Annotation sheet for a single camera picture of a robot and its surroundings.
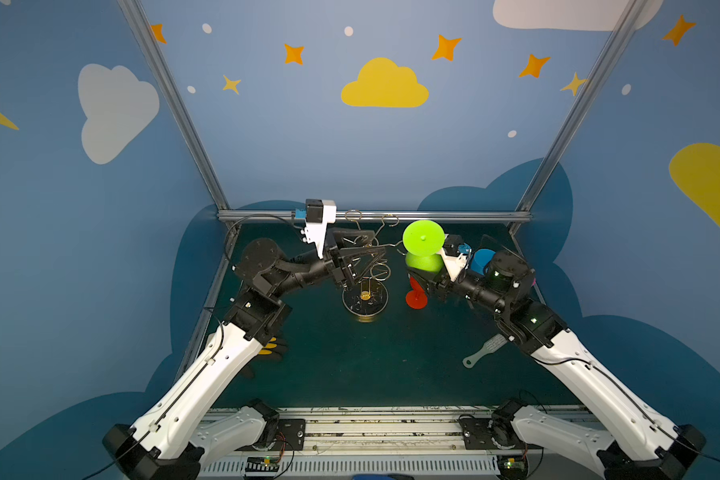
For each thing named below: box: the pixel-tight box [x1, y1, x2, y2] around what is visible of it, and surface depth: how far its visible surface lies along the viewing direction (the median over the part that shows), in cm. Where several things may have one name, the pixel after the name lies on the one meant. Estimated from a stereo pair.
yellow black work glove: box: [242, 337, 289, 379], surface depth 88 cm
